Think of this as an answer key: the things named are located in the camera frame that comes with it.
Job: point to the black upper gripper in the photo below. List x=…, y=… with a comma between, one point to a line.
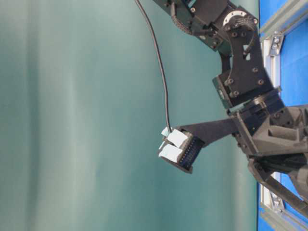
x=272, y=134

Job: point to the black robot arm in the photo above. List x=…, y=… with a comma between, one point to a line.
x=232, y=31

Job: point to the silver lower corner bracket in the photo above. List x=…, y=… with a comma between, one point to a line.
x=276, y=202

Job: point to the silver corner bracket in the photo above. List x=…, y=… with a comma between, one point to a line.
x=276, y=44
x=276, y=202

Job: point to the aluminium frame lower rail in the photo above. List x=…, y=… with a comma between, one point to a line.
x=282, y=219

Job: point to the wrist camera with white tape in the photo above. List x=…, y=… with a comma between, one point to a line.
x=180, y=148

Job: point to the aluminium frame vertical rail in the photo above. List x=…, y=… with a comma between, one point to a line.
x=269, y=61

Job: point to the silver upper corner bracket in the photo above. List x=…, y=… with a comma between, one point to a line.
x=276, y=44

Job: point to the aluminium frame upper rail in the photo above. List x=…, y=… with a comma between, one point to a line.
x=285, y=19

